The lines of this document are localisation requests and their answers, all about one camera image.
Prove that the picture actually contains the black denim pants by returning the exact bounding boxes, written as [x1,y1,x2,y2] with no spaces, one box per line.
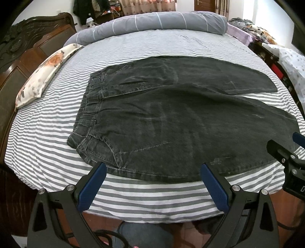
[67,56,299,183]

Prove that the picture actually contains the white dotted cloth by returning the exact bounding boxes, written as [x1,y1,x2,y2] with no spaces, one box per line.
[262,43,305,109]

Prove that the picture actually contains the purple cloth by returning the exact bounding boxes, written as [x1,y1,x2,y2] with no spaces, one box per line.
[227,23,255,47]

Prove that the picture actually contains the pile of clothes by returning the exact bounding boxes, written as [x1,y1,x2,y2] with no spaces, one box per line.
[228,18,277,44]

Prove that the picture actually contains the floral white pillow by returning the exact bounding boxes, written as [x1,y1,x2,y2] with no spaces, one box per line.
[15,43,84,109]

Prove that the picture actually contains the grey rolled duvet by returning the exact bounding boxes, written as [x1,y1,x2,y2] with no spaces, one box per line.
[64,11,227,45]

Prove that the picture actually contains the brown wooden door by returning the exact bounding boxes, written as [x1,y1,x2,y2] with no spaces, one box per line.
[194,0,215,12]

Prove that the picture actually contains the dark wooden headboard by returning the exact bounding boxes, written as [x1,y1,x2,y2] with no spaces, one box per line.
[1,12,76,164]

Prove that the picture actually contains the pink window curtain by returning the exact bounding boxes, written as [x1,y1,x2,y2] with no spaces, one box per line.
[119,0,176,15]

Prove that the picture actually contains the dark hanging clothes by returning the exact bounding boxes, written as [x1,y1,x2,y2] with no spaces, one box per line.
[73,0,111,25]

